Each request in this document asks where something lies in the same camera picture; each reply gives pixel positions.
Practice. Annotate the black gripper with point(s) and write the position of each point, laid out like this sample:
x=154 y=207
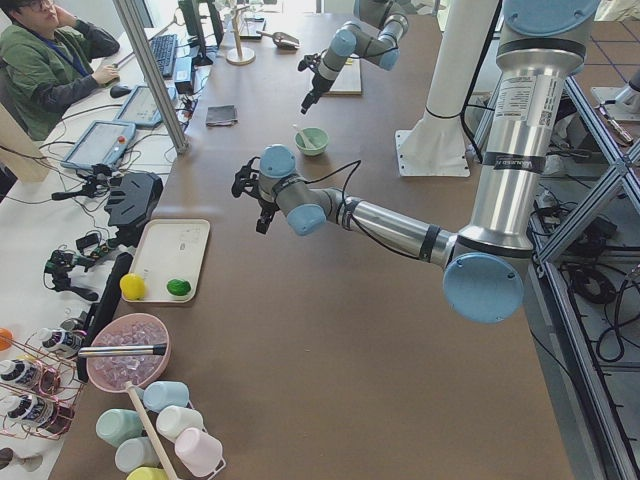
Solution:
x=267 y=209
x=317 y=85

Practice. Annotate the white ceramic spoon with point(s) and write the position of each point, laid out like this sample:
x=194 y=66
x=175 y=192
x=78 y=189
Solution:
x=308 y=144

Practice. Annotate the mint green bowl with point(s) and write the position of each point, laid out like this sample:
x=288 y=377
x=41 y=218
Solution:
x=318 y=136

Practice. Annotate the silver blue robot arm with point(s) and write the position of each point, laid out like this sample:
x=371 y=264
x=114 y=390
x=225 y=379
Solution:
x=542 y=43
x=351 y=41

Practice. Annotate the pink bowl with ice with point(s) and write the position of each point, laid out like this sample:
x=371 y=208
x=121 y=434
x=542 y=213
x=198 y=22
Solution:
x=110 y=374

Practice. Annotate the wooden cutting board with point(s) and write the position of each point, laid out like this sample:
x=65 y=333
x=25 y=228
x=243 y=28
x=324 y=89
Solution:
x=349 y=80

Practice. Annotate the metal scoop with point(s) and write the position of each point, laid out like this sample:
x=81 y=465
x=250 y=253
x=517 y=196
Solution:
x=281 y=40

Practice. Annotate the grey folded cloth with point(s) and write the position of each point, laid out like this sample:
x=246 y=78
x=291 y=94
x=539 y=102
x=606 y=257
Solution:
x=224 y=115

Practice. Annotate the cream rabbit tray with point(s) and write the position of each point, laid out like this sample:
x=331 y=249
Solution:
x=170 y=248

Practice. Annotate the green lime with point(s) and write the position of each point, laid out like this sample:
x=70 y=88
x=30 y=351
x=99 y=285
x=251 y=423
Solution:
x=178 y=287

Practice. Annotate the black monitor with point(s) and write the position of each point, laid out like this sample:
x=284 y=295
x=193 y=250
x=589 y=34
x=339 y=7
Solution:
x=201 y=53

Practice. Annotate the black controller device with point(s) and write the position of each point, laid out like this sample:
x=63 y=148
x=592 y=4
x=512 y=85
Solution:
x=130 y=205

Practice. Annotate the yellow lemon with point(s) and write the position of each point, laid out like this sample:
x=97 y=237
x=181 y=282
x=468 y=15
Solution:
x=133 y=287

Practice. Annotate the black keyboard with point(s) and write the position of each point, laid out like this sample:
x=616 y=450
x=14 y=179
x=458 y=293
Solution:
x=163 y=48

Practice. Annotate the blue teach pendant far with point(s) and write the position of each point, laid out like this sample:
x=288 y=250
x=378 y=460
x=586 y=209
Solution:
x=140 y=109

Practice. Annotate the blue teach pendant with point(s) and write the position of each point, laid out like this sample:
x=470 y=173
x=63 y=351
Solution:
x=140 y=109
x=103 y=143

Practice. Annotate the blue teach pendant near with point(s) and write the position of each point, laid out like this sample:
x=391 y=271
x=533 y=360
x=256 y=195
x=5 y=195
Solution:
x=103 y=143

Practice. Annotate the light blue cup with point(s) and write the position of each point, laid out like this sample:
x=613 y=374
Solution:
x=161 y=394

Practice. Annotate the white cup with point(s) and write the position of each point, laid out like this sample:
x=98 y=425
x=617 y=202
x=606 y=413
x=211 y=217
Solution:
x=173 y=420

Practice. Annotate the pink cup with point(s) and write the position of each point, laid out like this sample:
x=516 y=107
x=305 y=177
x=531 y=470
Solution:
x=200 y=452

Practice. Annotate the mint green cup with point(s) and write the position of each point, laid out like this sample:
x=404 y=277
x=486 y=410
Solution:
x=115 y=426

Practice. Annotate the seated person green jacket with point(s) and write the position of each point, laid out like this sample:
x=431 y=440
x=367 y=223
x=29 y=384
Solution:
x=47 y=52

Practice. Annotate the pale blue cup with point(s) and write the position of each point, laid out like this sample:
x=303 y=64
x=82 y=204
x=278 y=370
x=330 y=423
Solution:
x=134 y=453

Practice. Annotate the yellow cup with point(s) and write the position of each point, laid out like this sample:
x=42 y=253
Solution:
x=147 y=473

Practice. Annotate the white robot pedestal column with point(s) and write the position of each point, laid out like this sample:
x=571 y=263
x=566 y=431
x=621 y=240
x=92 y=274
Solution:
x=435 y=146

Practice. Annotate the aluminium frame post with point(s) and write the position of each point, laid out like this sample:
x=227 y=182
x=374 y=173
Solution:
x=132 y=24

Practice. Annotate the copper wire bottle rack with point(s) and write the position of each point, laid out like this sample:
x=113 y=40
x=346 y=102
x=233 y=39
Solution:
x=39 y=390

